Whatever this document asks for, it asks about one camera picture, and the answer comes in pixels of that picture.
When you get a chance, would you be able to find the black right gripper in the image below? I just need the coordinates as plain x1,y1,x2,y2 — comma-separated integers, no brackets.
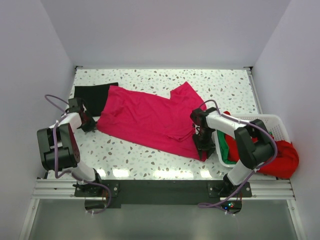
192,127,216,159

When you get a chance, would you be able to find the magenta t shirt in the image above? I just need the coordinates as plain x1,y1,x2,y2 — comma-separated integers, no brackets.
97,82,208,162

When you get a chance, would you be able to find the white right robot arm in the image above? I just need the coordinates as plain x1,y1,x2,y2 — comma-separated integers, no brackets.
190,107,278,197

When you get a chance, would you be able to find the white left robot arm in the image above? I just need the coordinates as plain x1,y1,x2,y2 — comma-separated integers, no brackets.
36,97,104,196

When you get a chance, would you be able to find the green t shirt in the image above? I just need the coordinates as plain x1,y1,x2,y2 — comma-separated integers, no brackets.
217,131,238,165

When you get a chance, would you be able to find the folded black t shirt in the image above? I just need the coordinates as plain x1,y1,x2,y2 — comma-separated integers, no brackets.
74,82,119,117

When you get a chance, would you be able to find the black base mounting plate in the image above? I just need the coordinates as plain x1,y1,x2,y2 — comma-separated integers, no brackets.
74,180,253,214

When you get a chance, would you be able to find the white plastic laundry basket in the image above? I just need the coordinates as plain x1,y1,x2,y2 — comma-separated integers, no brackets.
212,114,292,169

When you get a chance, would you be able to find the red t shirt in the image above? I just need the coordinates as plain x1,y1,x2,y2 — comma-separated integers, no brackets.
223,111,300,180

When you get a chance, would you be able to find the aluminium frame rail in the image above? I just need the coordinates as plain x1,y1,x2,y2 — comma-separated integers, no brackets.
19,179,307,240

